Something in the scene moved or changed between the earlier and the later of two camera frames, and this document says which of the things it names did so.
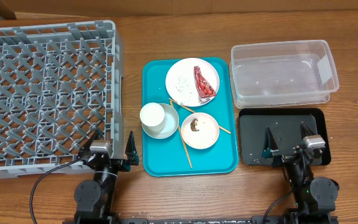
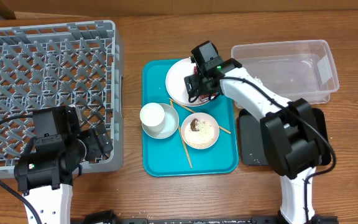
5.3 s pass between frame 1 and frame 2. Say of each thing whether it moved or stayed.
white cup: stayed
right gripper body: moved
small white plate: stayed
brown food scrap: stayed
